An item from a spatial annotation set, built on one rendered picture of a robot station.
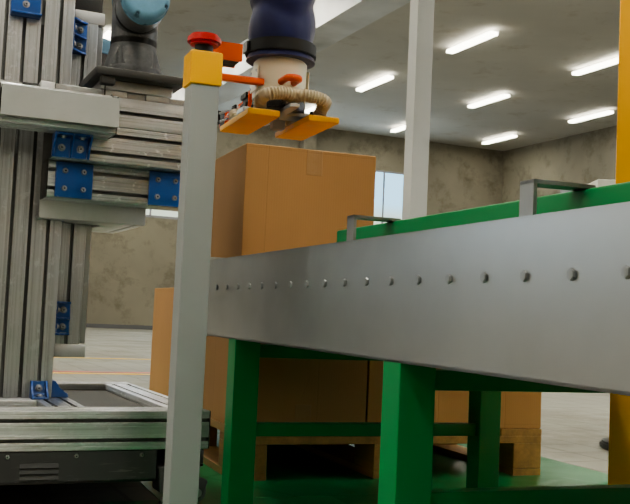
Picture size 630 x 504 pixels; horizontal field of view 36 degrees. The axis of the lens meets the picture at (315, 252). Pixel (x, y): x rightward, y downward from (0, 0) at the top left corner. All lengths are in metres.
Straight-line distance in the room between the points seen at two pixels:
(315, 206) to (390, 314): 1.38
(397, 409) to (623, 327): 0.52
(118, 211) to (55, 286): 0.25
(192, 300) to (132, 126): 0.62
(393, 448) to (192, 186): 0.79
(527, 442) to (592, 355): 2.12
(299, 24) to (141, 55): 0.75
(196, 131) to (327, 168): 0.88
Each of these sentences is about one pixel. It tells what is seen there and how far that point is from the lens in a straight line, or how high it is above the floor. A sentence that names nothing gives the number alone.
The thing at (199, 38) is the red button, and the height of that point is 1.02.
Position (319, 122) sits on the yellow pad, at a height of 1.05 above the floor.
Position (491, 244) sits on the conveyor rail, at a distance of 1.22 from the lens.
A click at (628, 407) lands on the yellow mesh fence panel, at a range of 2.24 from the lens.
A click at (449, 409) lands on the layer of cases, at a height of 0.20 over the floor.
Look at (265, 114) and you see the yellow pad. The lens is 2.93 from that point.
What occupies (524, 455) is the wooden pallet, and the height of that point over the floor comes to 0.06.
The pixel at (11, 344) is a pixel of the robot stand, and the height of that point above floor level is 0.36.
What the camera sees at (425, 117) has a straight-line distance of 6.41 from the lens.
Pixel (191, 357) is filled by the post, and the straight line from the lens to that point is 2.00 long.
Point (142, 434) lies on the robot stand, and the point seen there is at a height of 0.17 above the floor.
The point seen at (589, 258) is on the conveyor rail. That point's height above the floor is 0.54.
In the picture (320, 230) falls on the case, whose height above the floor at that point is 0.71.
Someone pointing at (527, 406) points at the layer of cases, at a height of 0.21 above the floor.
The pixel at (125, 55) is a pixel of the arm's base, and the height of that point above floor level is 1.08.
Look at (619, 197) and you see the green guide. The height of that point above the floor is 0.62.
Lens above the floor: 0.47
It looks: 4 degrees up
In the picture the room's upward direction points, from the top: 3 degrees clockwise
